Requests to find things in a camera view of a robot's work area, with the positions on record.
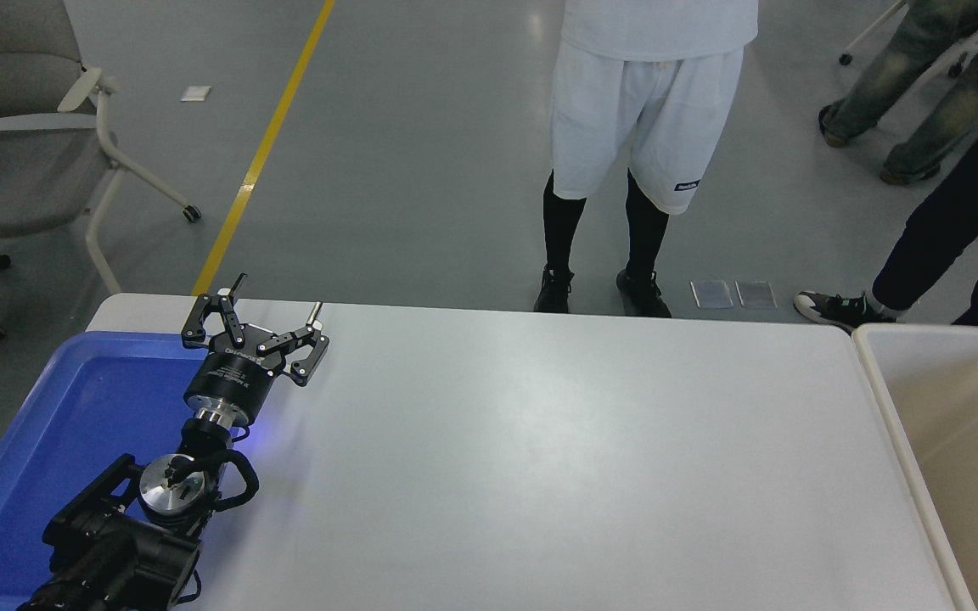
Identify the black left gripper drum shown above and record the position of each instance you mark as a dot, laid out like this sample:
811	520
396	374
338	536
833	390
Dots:
234	382

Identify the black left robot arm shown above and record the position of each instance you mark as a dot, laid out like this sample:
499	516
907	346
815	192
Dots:
115	552

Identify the blue plastic tray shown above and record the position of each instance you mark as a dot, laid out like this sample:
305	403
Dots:
73	424

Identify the yellow floor tape line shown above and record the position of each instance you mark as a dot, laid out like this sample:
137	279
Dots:
260	153

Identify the grey floor plate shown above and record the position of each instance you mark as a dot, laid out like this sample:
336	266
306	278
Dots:
755	294
711	294

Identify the person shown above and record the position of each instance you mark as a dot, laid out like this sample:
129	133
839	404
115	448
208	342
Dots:
896	76
642	102
956	229

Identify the white chair leg with caster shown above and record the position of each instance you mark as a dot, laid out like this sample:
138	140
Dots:
867	36

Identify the large pale bin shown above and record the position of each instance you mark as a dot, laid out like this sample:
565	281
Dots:
964	441

